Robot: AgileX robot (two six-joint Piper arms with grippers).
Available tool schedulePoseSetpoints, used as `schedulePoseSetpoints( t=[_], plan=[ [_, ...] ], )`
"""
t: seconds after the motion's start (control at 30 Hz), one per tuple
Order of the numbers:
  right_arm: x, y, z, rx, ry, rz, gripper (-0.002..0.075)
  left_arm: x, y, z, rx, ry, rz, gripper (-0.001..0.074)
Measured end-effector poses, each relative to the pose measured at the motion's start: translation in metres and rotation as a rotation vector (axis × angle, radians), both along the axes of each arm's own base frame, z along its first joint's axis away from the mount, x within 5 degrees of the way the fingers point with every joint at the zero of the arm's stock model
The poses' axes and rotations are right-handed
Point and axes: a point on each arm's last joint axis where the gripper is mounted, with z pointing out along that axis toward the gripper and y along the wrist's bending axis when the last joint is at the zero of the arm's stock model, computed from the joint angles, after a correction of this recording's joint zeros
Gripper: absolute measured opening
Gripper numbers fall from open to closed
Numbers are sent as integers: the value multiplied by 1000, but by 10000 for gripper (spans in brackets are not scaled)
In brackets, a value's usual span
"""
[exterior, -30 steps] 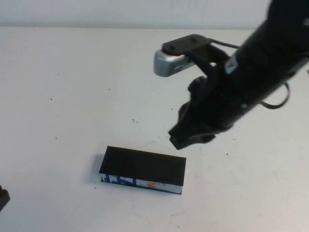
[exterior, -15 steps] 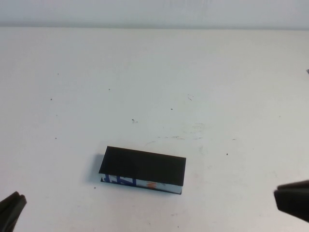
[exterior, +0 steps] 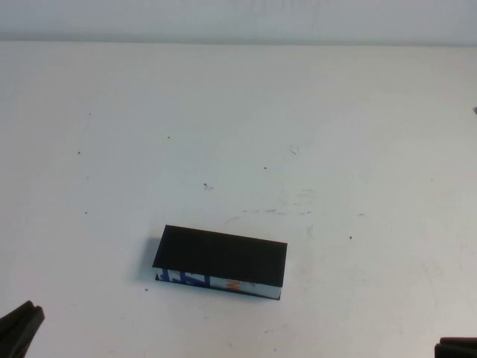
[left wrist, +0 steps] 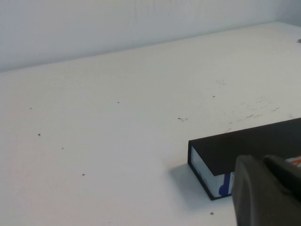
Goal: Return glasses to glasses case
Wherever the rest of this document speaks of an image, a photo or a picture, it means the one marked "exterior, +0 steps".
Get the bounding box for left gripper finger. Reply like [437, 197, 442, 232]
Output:
[0, 300, 34, 339]
[0, 304, 46, 358]

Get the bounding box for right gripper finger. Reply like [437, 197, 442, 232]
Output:
[439, 336, 477, 347]
[434, 345, 477, 358]

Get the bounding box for black glasses case printed side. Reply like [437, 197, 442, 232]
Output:
[151, 224, 288, 301]

